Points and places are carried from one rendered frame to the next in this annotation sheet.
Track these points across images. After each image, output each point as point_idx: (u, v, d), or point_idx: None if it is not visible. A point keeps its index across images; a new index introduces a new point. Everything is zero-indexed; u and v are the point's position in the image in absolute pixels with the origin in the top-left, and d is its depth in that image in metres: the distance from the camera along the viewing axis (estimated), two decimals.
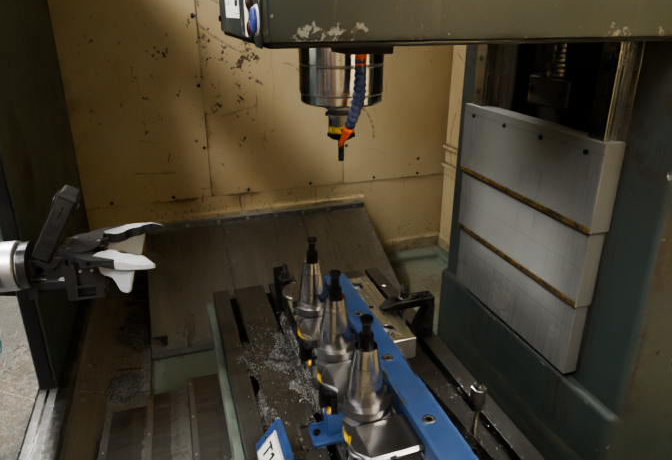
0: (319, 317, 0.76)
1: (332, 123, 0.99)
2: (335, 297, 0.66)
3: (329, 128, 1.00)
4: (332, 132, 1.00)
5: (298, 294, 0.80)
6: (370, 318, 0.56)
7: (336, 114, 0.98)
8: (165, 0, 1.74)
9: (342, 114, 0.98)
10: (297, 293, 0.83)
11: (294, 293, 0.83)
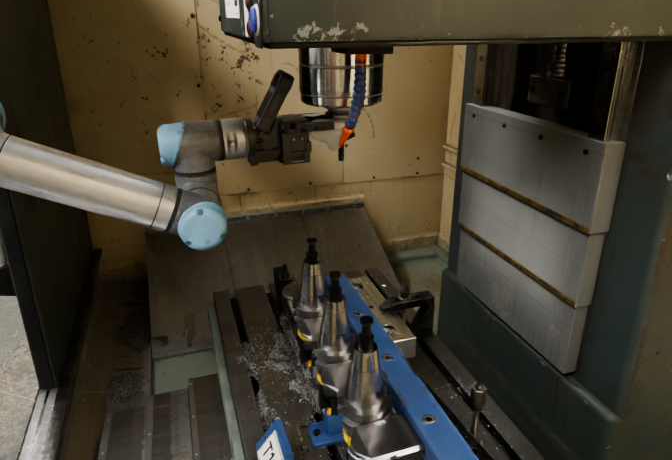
0: (319, 317, 0.76)
1: None
2: (335, 298, 0.66)
3: None
4: None
5: (298, 295, 0.80)
6: (370, 319, 0.56)
7: (336, 114, 0.98)
8: (165, 0, 1.74)
9: (342, 114, 0.98)
10: (297, 293, 0.83)
11: (294, 293, 0.83)
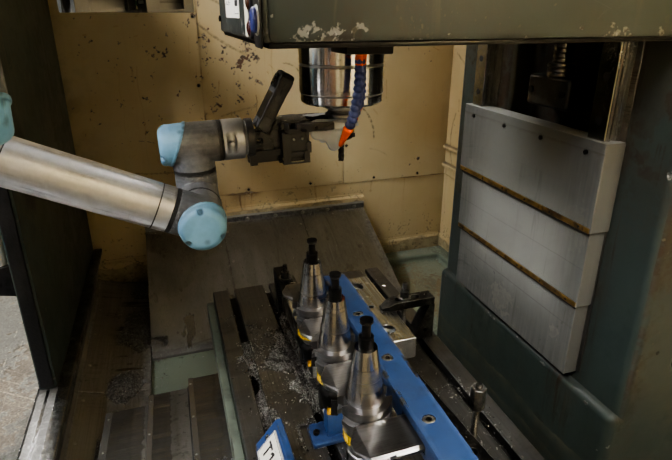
0: (319, 317, 0.76)
1: None
2: (335, 298, 0.66)
3: None
4: None
5: (298, 295, 0.80)
6: (370, 319, 0.56)
7: (336, 114, 0.98)
8: None
9: (342, 114, 0.98)
10: (297, 293, 0.83)
11: (294, 293, 0.83)
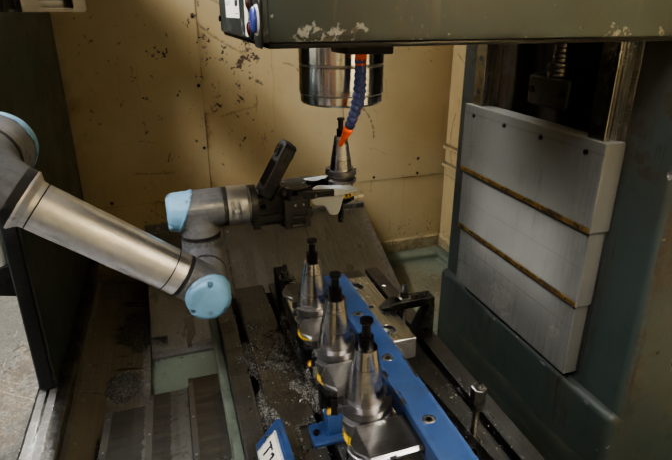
0: (319, 317, 0.76)
1: None
2: (335, 298, 0.66)
3: None
4: None
5: (298, 295, 0.80)
6: (370, 319, 0.56)
7: (336, 181, 1.02)
8: (165, 0, 1.74)
9: (341, 181, 1.02)
10: (297, 293, 0.83)
11: (294, 293, 0.83)
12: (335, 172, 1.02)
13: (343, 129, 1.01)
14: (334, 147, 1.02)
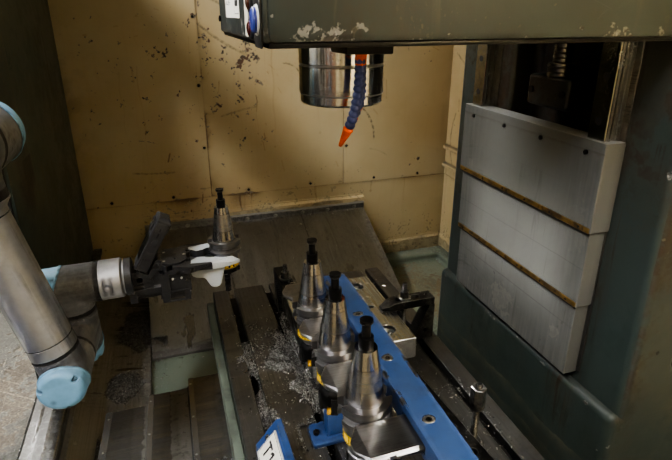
0: (319, 317, 0.76)
1: None
2: (335, 298, 0.66)
3: None
4: None
5: (298, 295, 0.80)
6: (370, 319, 0.56)
7: (216, 252, 1.00)
8: (165, 0, 1.74)
9: (222, 252, 0.99)
10: (297, 293, 0.83)
11: (294, 293, 0.83)
12: (215, 244, 0.99)
13: (222, 200, 0.98)
14: (214, 218, 0.99)
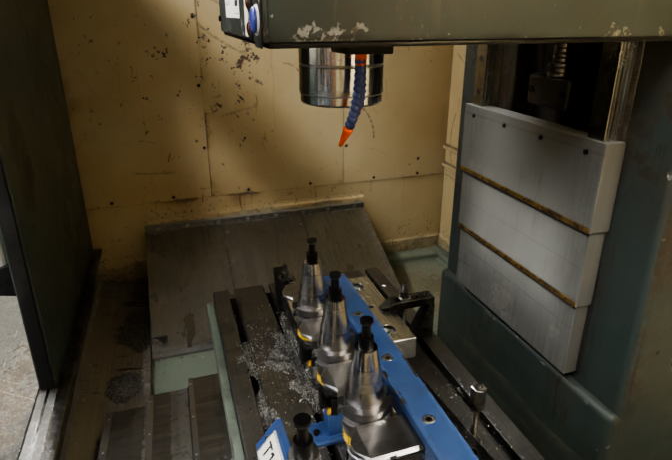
0: (319, 317, 0.76)
1: None
2: (335, 298, 0.66)
3: None
4: None
5: (298, 295, 0.80)
6: (370, 319, 0.56)
7: None
8: (165, 0, 1.74)
9: None
10: (297, 293, 0.83)
11: (294, 293, 0.83)
12: None
13: (309, 445, 0.42)
14: None
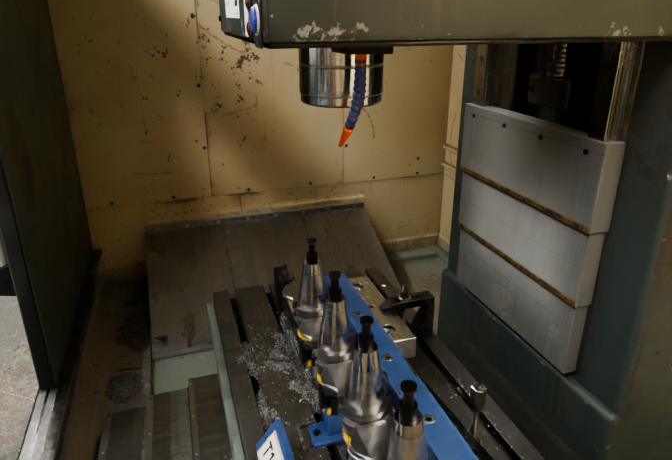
0: (319, 317, 0.76)
1: None
2: (335, 298, 0.66)
3: None
4: None
5: (298, 295, 0.80)
6: (370, 319, 0.56)
7: None
8: (165, 0, 1.74)
9: None
10: (297, 293, 0.83)
11: (294, 293, 0.83)
12: None
13: (415, 408, 0.46)
14: (395, 442, 0.47)
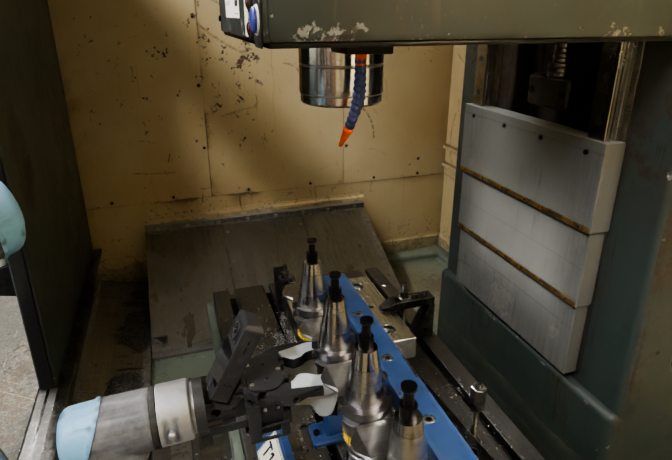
0: (319, 317, 0.76)
1: None
2: (335, 298, 0.66)
3: None
4: None
5: (298, 295, 0.80)
6: (370, 319, 0.56)
7: None
8: (165, 0, 1.74)
9: None
10: (297, 293, 0.83)
11: (294, 293, 0.83)
12: None
13: (415, 408, 0.46)
14: (395, 442, 0.47)
